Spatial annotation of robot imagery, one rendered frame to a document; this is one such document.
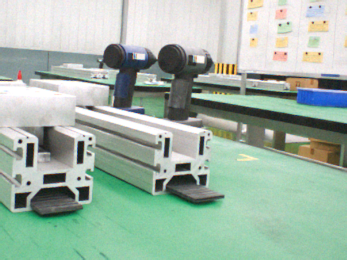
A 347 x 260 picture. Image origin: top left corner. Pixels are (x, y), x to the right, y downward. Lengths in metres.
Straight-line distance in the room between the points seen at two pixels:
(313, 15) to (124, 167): 3.42
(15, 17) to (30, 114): 12.09
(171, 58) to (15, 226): 0.49
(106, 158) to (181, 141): 0.12
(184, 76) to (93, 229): 0.49
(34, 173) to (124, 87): 0.58
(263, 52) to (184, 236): 3.91
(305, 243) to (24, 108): 0.36
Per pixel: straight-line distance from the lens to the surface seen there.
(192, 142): 0.66
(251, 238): 0.51
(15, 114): 0.59
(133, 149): 0.65
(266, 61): 4.32
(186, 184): 0.65
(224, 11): 9.51
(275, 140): 5.05
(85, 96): 0.90
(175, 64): 0.87
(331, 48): 3.83
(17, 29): 12.64
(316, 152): 4.80
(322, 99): 2.94
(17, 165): 0.52
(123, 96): 1.08
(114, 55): 1.05
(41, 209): 0.52
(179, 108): 0.91
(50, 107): 0.60
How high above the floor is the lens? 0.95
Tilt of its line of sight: 4 degrees down
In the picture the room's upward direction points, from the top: 4 degrees clockwise
